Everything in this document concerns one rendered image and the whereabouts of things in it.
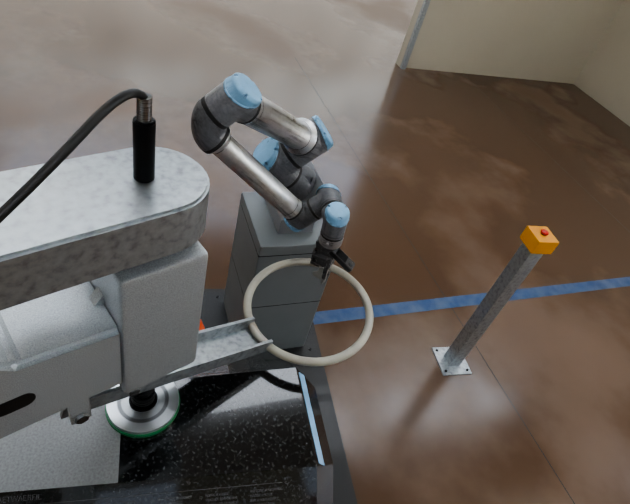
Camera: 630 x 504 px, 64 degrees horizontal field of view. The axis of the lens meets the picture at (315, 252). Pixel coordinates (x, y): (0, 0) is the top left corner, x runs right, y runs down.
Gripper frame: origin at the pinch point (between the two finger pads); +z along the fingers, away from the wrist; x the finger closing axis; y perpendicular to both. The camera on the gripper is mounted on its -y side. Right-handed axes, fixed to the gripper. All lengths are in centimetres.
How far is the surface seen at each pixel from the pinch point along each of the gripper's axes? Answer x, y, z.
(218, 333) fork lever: 52, 22, -12
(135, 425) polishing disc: 87, 29, -5
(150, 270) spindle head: 83, 22, -74
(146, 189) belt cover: 76, 26, -89
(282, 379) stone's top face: 50, -3, 1
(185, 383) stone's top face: 67, 25, -1
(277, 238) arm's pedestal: -17.4, 29.1, 6.5
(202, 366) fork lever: 68, 18, -18
